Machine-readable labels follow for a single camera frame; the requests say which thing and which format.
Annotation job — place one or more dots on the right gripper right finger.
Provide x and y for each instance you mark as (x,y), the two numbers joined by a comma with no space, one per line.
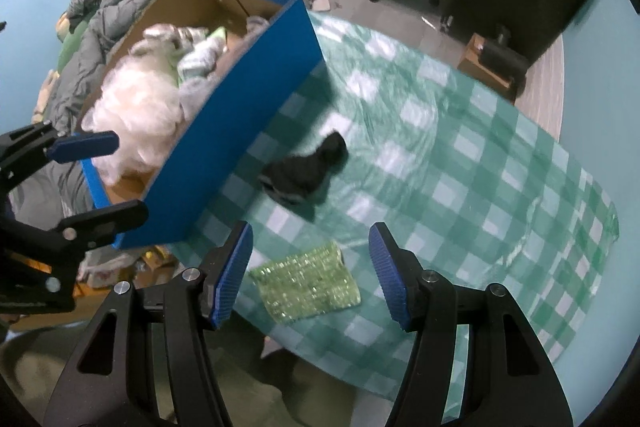
(509,379)

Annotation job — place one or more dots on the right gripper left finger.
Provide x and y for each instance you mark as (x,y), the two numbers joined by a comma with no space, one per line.
(108,379)

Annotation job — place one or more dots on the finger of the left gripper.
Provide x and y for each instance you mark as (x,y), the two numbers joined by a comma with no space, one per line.
(39,267)
(26,150)

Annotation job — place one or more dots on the white mesh bath pouf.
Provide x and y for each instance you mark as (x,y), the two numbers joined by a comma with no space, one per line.
(139,101)

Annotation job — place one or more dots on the green glitter pouch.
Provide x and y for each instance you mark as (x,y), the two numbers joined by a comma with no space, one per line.
(307,284)

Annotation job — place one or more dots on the light green cloth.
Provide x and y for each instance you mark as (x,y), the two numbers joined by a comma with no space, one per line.
(201,61)

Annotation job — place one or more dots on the beige cloth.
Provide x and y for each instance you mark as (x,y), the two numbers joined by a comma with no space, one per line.
(255,25)

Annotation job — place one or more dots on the black sock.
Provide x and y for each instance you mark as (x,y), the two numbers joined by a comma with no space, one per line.
(294,179)

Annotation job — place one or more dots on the white gray sock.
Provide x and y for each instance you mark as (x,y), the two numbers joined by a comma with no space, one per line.
(174,41)

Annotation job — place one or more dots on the gray quilted blanket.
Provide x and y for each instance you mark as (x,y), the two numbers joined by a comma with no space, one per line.
(57,190)

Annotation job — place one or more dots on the green checkered tablecloth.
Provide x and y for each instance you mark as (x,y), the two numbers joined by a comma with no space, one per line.
(476,190)

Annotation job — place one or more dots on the blue cardboard box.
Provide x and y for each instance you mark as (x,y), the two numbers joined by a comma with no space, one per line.
(255,88)

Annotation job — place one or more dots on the black device on box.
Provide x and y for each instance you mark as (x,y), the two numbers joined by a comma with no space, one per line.
(501,59)

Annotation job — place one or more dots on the small cardboard box on floor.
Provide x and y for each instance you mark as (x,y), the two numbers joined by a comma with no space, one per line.
(471,66)

